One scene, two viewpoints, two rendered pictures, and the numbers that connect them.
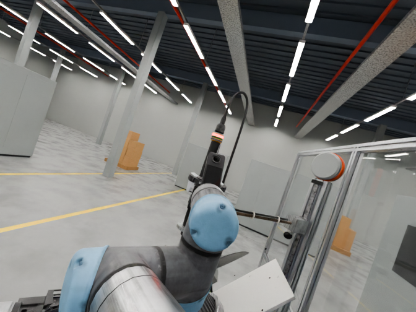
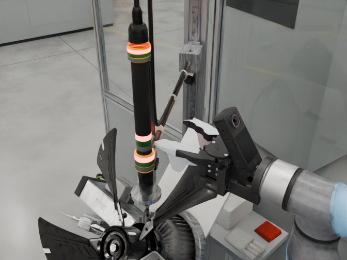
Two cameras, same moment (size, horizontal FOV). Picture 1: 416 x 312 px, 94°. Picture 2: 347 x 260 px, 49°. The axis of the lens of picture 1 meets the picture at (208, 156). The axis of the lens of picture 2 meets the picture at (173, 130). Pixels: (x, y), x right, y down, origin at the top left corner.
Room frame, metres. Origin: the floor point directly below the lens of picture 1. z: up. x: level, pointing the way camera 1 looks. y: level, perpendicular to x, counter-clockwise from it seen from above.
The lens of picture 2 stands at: (0.22, 0.45, 2.06)
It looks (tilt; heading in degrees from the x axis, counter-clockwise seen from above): 33 degrees down; 311
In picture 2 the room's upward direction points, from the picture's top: straight up
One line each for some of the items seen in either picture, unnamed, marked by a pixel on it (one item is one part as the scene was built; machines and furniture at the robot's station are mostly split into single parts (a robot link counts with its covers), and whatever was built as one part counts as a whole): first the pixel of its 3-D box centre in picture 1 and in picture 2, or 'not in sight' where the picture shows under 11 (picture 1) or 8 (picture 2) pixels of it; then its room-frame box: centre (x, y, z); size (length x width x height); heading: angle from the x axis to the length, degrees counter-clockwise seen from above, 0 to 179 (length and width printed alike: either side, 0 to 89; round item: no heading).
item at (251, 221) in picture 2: not in sight; (235, 226); (0.76, -0.57, 0.84); 0.36 x 0.24 x 0.03; 174
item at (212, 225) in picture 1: (211, 216); (325, 204); (0.33, -0.04, 1.63); 0.11 x 0.08 x 0.09; 4
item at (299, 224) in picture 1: (296, 224); (191, 58); (1.01, -0.56, 1.54); 0.10 x 0.07 x 0.08; 119
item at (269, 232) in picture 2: not in sight; (268, 230); (0.64, -0.62, 0.87); 0.08 x 0.08 x 0.02; 79
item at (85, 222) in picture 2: not in sight; (87, 223); (1.05, -0.05, 1.08); 0.07 x 0.04 x 0.06; 5
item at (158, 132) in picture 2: (252, 216); (173, 99); (0.85, -0.28, 1.54); 0.54 x 0.01 x 0.01; 119
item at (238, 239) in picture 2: not in sight; (245, 243); (0.68, -0.50, 0.87); 0.15 x 0.09 x 0.02; 174
